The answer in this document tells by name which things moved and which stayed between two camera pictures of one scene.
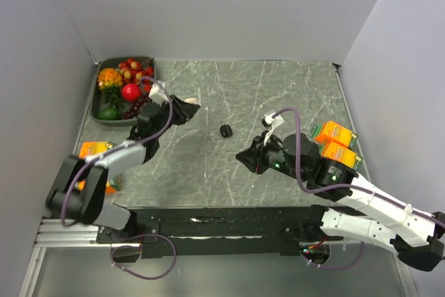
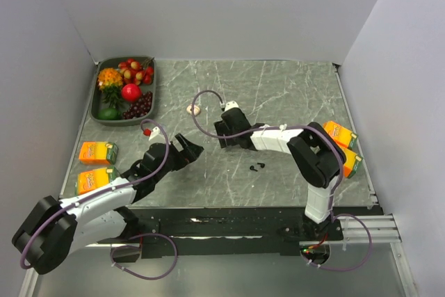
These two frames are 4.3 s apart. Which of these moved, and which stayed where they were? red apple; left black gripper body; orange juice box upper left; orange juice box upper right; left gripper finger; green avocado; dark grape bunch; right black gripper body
Moved: right black gripper body; left gripper finger; left black gripper body
Stayed: orange juice box upper left; dark grape bunch; green avocado; orange juice box upper right; red apple
